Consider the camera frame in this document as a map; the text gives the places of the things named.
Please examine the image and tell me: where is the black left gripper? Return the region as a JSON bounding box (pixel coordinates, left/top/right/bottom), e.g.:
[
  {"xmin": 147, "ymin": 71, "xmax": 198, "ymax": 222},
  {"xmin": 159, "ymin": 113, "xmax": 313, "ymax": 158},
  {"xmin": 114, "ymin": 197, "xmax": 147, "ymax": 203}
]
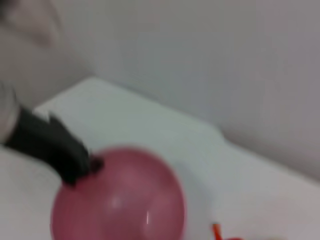
[{"xmin": 4, "ymin": 104, "xmax": 105, "ymax": 188}]

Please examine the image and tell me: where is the pink plastic bowl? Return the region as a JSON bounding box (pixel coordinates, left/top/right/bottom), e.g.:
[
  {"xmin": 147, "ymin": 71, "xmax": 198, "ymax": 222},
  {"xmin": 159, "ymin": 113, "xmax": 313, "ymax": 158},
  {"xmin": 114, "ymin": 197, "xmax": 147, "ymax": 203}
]
[{"xmin": 50, "ymin": 144, "xmax": 188, "ymax": 240}]

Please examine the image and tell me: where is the orange toy fruit with stem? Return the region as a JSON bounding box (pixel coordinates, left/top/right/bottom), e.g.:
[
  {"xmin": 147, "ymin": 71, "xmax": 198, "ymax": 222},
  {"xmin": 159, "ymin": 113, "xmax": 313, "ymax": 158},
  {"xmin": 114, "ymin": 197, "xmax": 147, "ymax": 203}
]
[{"xmin": 211, "ymin": 221, "xmax": 245, "ymax": 240}]

